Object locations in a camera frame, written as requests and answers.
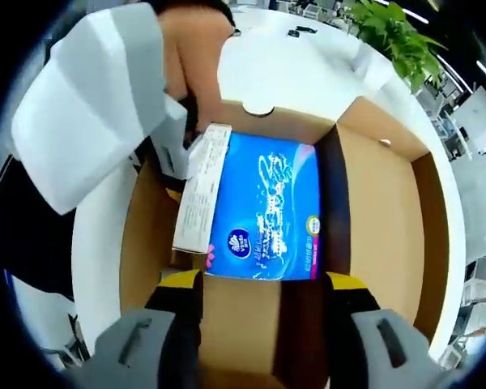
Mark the small white printed carton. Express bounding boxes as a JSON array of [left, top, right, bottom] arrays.
[[172, 122, 233, 255]]

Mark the ceiling light strip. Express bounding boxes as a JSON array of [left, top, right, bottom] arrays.
[[435, 52, 471, 88]]

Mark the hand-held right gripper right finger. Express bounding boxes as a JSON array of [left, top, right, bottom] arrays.
[[322, 271, 433, 389]]

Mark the green potted plant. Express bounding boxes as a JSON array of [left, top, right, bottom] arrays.
[[342, 0, 449, 96]]

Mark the brown cardboard shoe box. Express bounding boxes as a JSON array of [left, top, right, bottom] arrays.
[[119, 96, 451, 389]]

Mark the blue soft tissue packet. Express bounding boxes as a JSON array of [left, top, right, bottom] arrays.
[[203, 131, 323, 282]]

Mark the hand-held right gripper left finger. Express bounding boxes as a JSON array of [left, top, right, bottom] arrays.
[[80, 268, 206, 389]]

